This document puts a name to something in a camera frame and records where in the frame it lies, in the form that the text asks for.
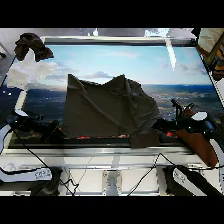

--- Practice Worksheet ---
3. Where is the silver frame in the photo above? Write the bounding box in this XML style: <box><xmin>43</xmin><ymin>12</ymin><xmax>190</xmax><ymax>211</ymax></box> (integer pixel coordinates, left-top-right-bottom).
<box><xmin>0</xmin><ymin>34</ymin><xmax>224</xmax><ymax>197</ymax></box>

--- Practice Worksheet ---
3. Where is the grey-brown shirt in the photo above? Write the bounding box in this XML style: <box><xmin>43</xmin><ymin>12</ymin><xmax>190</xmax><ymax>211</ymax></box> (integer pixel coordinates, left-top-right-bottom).
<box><xmin>61</xmin><ymin>73</ymin><xmax>162</xmax><ymax>150</ymax></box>

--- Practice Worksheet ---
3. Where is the rust brown garment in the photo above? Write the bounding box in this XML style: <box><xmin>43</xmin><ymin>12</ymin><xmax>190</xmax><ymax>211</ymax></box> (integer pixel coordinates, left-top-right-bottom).
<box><xmin>174</xmin><ymin>105</ymin><xmax>220</xmax><ymax>168</ymax></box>

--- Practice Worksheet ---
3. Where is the black cable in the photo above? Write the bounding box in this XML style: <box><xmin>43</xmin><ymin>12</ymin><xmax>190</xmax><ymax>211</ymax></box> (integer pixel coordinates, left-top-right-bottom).
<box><xmin>126</xmin><ymin>152</ymin><xmax>179</xmax><ymax>197</ymax></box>
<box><xmin>9</xmin><ymin>128</ymin><xmax>80</xmax><ymax>197</ymax></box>

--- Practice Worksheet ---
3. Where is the dark brown garment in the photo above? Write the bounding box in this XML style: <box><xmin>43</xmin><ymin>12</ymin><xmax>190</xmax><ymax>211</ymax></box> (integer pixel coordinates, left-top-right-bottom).
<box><xmin>13</xmin><ymin>32</ymin><xmax>55</xmax><ymax>63</ymax></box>

